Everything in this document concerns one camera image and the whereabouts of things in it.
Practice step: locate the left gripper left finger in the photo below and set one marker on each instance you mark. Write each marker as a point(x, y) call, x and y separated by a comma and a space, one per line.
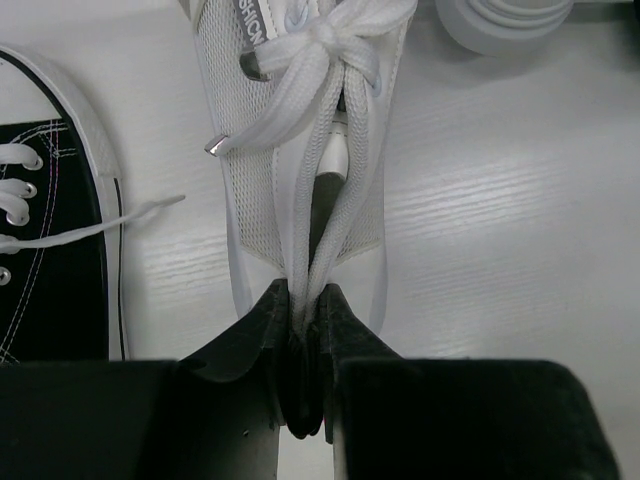
point(211, 415)

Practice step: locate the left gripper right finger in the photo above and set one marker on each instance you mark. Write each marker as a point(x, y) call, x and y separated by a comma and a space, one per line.
point(389, 417)

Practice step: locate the black canvas sneaker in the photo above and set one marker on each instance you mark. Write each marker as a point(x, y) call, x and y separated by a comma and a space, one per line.
point(62, 220)

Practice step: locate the white sneaker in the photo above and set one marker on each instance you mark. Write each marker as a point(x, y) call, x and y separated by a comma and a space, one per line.
point(300, 94)
point(499, 28)

